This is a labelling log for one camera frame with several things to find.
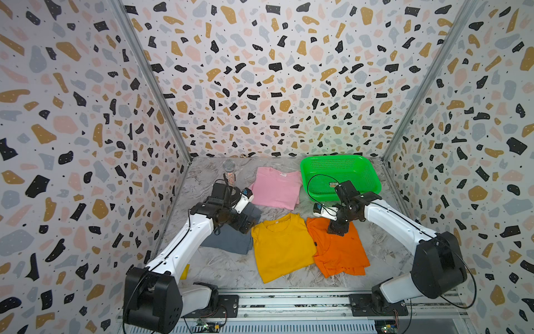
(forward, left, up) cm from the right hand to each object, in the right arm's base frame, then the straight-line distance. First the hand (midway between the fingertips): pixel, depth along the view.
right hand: (332, 221), depth 87 cm
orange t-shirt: (-11, -1, -8) cm, 14 cm away
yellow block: (-21, +58, -6) cm, 63 cm away
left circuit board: (-37, +44, -8) cm, 58 cm away
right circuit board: (-35, -15, -10) cm, 39 cm away
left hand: (-1, +35, +6) cm, 36 cm away
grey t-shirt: (-6, +44, -5) cm, 45 cm away
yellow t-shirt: (-8, +21, -7) cm, 23 cm away
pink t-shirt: (+19, +25, -3) cm, 31 cm away
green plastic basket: (+6, +7, +22) cm, 24 cm away
